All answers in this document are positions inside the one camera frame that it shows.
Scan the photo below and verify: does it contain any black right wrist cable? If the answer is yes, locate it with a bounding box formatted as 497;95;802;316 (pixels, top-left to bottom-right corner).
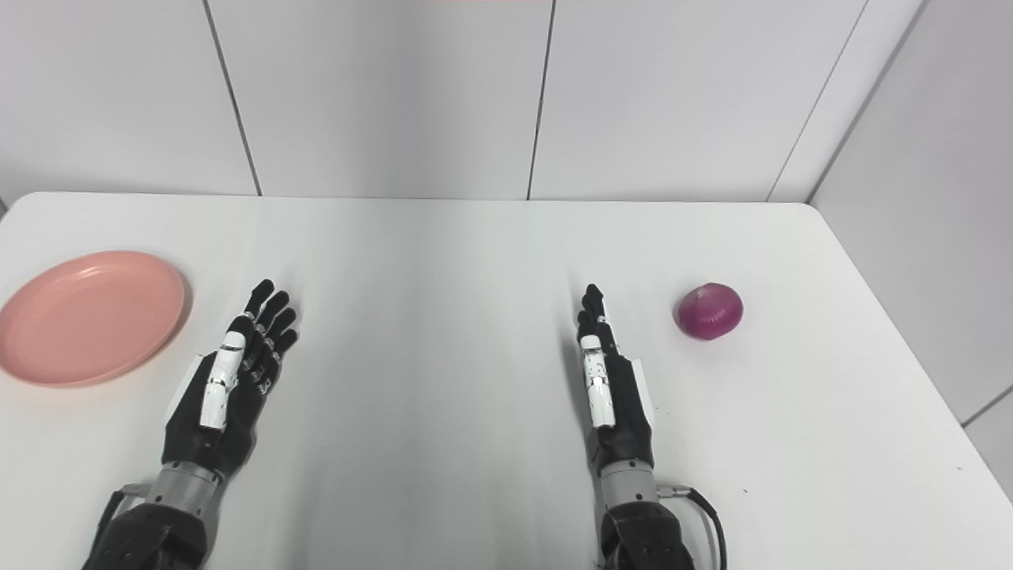
657;484;727;570

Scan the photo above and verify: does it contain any purple red onion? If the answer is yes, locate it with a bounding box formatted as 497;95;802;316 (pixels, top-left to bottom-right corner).
677;283;745;342

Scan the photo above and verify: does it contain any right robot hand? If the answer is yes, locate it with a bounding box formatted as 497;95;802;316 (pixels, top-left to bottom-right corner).
575;283;657;474

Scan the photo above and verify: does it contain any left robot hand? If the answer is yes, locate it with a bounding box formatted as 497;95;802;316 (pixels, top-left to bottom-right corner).
161;279;299;480

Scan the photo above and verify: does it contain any pink round plate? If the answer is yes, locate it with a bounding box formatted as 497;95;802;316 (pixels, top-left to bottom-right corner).
0;250;188;389

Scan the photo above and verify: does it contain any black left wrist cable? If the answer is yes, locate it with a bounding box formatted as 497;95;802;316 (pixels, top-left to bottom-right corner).
82;484;151;569

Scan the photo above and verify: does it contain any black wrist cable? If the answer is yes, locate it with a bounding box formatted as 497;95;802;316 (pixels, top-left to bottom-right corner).
82;484;151;569
657;484;727;570

